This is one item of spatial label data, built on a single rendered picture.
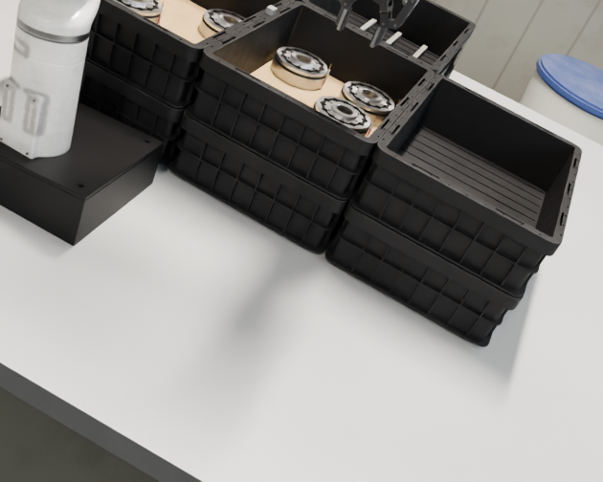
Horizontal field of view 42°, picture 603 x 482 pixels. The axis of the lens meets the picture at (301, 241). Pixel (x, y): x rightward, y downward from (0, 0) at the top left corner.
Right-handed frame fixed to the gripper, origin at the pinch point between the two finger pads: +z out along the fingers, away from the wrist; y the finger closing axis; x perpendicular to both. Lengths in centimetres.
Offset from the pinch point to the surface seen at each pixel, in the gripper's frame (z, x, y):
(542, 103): 52, 167, 39
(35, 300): 30, -58, -13
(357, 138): 7.4, -20.0, 10.2
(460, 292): 22.6, -18.8, 34.6
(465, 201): 8.1, -19.9, 28.2
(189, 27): 17.2, 6.9, -31.6
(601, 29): 31, 222, 46
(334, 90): 17.2, 13.0, -2.5
